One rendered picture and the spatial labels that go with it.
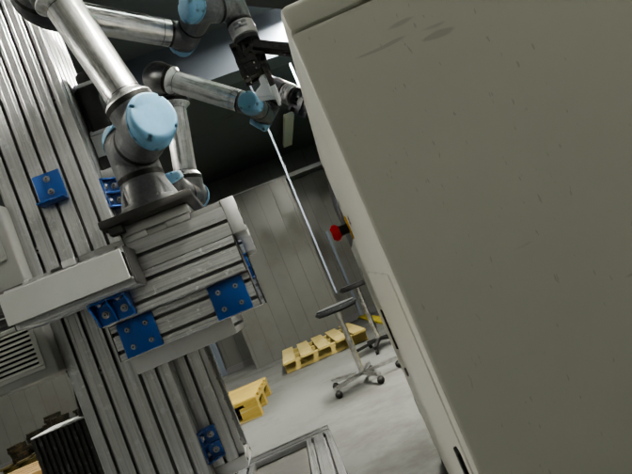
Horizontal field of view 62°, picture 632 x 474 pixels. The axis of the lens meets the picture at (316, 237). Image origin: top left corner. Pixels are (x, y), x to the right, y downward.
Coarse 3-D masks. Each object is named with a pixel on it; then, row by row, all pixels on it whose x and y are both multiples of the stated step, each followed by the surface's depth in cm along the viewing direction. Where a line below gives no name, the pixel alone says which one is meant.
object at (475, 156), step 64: (384, 0) 50; (448, 0) 50; (512, 0) 49; (576, 0) 49; (320, 64) 50; (384, 64) 50; (448, 64) 49; (512, 64) 49; (576, 64) 49; (320, 128) 65; (384, 128) 49; (448, 128) 49; (512, 128) 49; (576, 128) 48; (384, 192) 49; (448, 192) 49; (512, 192) 48; (576, 192) 48; (384, 256) 49; (448, 256) 48; (512, 256) 48; (576, 256) 47; (448, 320) 48; (512, 320) 48; (576, 320) 47; (448, 384) 48; (512, 384) 47; (576, 384) 47; (448, 448) 78; (512, 448) 47; (576, 448) 46
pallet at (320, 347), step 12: (348, 324) 622; (324, 336) 631; (336, 336) 559; (360, 336) 533; (288, 348) 641; (300, 348) 585; (312, 348) 577; (324, 348) 529; (336, 348) 530; (288, 360) 521; (300, 360) 526; (312, 360) 527; (288, 372) 524
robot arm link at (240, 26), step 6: (246, 18) 145; (234, 24) 144; (240, 24) 144; (246, 24) 144; (252, 24) 145; (234, 30) 144; (240, 30) 144; (246, 30) 144; (252, 30) 145; (234, 36) 145
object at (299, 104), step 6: (294, 90) 179; (288, 96) 180; (294, 96) 180; (288, 102) 181; (294, 102) 181; (300, 102) 176; (288, 108) 182; (294, 108) 182; (300, 108) 176; (300, 114) 177; (306, 114) 174
